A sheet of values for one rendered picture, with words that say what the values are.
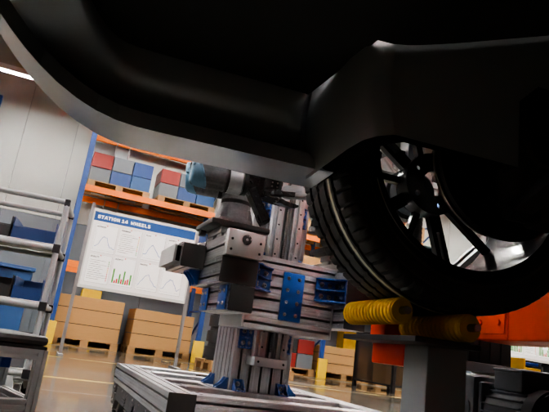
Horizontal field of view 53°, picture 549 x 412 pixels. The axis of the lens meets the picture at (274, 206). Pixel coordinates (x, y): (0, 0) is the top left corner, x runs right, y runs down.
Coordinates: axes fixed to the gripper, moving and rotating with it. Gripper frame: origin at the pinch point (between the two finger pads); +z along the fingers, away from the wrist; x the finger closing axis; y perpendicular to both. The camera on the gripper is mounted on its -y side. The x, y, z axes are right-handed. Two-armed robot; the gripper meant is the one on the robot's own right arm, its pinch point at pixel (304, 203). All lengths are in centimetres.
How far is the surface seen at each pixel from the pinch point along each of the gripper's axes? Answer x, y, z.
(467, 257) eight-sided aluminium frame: -25.2, -12.2, 39.9
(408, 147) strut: -25.6, 14.6, 19.1
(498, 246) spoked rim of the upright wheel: -35, -10, 42
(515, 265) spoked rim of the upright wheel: -52, -19, 33
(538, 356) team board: 664, 12, 687
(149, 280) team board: 594, 25, -3
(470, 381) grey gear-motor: -17, -44, 48
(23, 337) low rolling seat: 30, -50, -72
